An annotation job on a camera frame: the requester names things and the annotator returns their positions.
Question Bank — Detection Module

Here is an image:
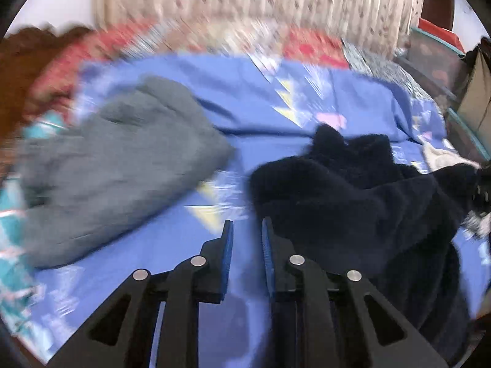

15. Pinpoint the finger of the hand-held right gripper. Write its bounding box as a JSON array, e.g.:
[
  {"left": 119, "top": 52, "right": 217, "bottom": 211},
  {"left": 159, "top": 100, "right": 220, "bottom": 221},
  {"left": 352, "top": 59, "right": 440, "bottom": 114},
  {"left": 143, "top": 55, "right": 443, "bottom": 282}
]
[{"left": 466, "top": 163, "right": 491, "bottom": 215}]

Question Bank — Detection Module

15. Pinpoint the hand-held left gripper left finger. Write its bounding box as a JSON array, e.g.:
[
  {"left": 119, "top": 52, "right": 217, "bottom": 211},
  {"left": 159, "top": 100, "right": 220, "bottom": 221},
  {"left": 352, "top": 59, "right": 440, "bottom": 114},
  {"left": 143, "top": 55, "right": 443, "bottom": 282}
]
[{"left": 48, "top": 219, "right": 234, "bottom": 368}]

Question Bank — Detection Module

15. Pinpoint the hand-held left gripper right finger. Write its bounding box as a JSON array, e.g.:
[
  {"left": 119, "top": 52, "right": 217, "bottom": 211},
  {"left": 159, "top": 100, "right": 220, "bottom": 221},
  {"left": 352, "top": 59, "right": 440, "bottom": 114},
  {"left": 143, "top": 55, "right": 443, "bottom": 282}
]
[{"left": 261, "top": 217, "right": 449, "bottom": 368}]

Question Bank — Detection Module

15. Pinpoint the dark navy fleece garment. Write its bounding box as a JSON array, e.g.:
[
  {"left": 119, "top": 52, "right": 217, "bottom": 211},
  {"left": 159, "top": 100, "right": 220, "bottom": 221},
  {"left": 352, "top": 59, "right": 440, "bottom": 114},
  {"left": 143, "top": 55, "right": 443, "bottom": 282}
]
[{"left": 249, "top": 123, "right": 480, "bottom": 365}]

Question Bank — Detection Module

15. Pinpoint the grey garment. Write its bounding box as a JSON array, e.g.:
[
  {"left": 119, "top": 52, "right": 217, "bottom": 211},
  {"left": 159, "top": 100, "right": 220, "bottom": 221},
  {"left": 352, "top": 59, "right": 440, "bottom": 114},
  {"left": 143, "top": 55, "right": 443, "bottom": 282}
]
[{"left": 15, "top": 76, "right": 236, "bottom": 269}]

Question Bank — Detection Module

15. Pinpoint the white patterned sweater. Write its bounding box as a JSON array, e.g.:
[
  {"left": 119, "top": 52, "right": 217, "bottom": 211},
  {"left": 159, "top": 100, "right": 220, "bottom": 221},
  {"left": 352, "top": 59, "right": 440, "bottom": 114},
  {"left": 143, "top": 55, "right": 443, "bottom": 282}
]
[{"left": 422, "top": 142, "right": 491, "bottom": 238}]

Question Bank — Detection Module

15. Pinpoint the board with teal edge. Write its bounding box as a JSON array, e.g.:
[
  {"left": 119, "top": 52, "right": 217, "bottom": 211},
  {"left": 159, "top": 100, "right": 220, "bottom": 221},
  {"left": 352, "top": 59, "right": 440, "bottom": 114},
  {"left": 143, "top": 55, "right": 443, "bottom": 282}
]
[{"left": 447, "top": 38, "right": 491, "bottom": 162}]

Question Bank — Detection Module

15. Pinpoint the clear plastic storage box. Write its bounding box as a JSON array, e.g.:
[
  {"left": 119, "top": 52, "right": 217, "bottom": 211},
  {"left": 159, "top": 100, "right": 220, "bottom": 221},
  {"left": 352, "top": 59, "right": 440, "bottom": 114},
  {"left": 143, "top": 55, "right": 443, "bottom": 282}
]
[{"left": 397, "top": 27, "right": 470, "bottom": 100}]

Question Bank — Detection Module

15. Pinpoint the blue printed bed sheet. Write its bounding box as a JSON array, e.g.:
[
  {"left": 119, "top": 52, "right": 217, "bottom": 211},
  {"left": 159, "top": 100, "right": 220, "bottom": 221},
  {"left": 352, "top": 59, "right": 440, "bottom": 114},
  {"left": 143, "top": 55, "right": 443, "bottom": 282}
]
[{"left": 0, "top": 56, "right": 491, "bottom": 368}]

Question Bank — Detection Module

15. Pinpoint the red floral patchwork quilt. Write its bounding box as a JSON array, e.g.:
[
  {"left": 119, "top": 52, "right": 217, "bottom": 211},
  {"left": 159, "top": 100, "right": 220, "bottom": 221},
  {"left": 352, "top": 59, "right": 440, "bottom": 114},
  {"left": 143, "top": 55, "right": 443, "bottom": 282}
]
[{"left": 23, "top": 19, "right": 419, "bottom": 123}]

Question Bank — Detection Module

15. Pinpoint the carved wooden headboard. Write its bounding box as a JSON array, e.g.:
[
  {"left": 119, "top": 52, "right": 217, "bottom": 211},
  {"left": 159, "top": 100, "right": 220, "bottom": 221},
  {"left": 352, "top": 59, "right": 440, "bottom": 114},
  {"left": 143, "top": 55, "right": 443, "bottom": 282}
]
[{"left": 0, "top": 27, "right": 93, "bottom": 139}]

